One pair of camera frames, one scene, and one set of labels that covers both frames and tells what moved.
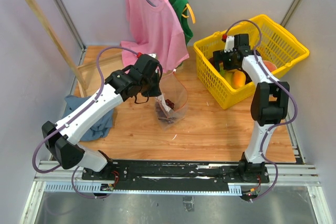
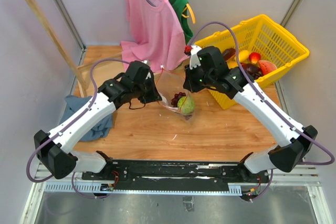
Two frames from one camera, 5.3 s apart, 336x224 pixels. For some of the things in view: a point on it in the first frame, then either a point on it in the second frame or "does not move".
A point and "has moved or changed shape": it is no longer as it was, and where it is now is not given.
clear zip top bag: [169, 106] has moved or changed shape
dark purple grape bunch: [161, 113] -> [174, 101]
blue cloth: [73, 103] does not move
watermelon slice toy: [271, 66] does not move
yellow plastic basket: [266, 37] does not move
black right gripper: [219, 55] -> [188, 84]
